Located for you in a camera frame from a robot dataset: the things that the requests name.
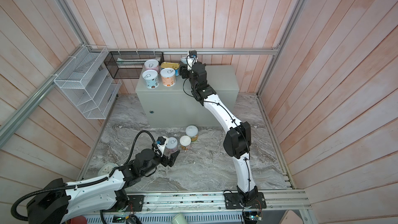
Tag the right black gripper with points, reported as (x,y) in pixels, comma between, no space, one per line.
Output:
(184,71)

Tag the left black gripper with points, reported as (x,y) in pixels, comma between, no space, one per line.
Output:
(173,157)

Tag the red label can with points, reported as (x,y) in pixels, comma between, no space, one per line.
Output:
(172,145)

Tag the gold rectangular tin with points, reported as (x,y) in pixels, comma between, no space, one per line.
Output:
(174,66)

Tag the orange label pull-tab can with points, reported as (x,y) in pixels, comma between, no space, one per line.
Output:
(168,76)

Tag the teal label can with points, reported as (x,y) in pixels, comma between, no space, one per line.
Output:
(151,78)

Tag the pink label can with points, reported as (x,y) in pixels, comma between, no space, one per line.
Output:
(152,64)

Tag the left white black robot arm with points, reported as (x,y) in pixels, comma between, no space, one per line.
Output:
(59,201)

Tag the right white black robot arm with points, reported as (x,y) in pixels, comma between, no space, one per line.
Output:
(237,140)

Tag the small orange can white lid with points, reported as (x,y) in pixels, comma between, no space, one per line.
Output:
(185,142)

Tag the white cup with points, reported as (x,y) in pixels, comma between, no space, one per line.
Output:
(179,219)

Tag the red cup with tools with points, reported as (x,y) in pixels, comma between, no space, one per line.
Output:
(78,220)

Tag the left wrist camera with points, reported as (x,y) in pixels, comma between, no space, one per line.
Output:
(160,145)

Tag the aluminium back rail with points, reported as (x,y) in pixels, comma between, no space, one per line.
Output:
(200,51)

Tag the aluminium rail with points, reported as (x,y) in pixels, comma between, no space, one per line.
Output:
(214,201)
(19,116)
(200,51)

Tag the black mesh wall basket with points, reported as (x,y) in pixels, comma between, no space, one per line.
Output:
(129,64)

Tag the aluminium right post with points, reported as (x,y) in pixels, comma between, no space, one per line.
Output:
(287,14)

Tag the white wire mesh shelf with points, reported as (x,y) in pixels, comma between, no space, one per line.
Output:
(87,83)

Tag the aluminium front rail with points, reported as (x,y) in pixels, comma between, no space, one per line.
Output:
(214,201)

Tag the aluminium left rail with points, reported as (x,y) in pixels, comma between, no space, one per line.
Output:
(19,116)

